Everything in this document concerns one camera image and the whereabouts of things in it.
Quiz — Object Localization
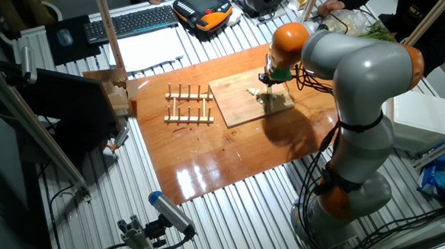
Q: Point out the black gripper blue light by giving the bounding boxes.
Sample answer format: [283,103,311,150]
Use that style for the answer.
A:
[258,71,287,92]

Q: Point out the steel kitchen knife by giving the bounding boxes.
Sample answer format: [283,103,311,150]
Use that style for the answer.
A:
[262,53,277,114]

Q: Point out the left forearm black sleeve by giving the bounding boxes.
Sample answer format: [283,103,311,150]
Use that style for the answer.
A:
[404,28,445,78]

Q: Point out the right hand of black-jacket person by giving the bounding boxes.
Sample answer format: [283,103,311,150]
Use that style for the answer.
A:
[317,0,347,18]

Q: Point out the white scallion stalk piece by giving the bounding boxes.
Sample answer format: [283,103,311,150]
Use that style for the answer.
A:
[257,91,286,103]

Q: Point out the green wrist flange adapter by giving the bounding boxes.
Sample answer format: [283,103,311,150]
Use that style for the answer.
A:
[267,66,294,82]

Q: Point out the small white rounded object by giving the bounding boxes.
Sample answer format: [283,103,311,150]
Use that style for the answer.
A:
[225,7,244,27]

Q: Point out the wooden peg dish rack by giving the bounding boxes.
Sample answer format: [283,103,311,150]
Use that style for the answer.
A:
[162,80,216,127]

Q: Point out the clear plastic bag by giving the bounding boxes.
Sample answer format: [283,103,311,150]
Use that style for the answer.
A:
[309,8,371,39]

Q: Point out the orange black teach pendant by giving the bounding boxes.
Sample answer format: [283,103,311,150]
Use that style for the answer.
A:
[171,0,235,35]

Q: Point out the green scallion bunch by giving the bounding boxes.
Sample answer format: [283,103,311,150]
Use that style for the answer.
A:
[357,18,398,45]

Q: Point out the white paper sheet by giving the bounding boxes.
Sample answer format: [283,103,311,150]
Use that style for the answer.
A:
[106,26,186,75]

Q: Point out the black computer keyboard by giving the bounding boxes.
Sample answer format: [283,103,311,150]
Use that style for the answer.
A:
[82,3,181,46]

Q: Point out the white foam box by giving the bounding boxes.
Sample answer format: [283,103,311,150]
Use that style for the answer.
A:
[380,88,445,155]

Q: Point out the small wooden block stack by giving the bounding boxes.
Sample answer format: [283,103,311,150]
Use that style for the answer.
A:
[82,65,142,120]

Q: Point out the black-jacket person torso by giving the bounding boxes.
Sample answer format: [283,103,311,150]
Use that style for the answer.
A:
[378,0,445,48]

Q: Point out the aluminium profile bar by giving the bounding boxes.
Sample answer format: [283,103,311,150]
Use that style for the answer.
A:
[411,130,445,170]

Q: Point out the black mouse pad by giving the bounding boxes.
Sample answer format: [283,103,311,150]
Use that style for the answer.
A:
[43,13,103,67]

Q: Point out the black flat monitor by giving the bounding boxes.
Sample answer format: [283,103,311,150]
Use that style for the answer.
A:
[13,63,122,144]

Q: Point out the grey computer mouse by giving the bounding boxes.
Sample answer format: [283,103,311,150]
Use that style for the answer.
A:
[56,27,74,48]

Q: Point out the bamboo cutting board with handle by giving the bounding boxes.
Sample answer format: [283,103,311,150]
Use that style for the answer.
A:
[207,65,297,129]

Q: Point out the black robot arm cable bundle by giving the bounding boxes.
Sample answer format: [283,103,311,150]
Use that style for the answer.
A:
[287,62,349,249]

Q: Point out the orange handled clamp tool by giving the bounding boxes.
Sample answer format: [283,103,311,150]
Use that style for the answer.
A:
[101,126,132,158]

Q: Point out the silver camera with blue cap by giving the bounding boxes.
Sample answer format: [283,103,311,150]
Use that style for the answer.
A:
[147,189,198,241]

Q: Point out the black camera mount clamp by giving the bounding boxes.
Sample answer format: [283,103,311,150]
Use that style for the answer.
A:
[142,214,168,249]

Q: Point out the black cables on table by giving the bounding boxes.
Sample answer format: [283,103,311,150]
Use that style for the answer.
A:
[341,206,445,249]

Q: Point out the aluminium extrusion camera stand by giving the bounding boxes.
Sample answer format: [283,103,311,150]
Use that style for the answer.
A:
[116,213,165,249]

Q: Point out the small silver camera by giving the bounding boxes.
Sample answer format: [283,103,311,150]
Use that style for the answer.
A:
[18,44,39,85]

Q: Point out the aluminium frame strut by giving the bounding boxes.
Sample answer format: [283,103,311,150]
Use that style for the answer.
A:
[0,47,92,206]

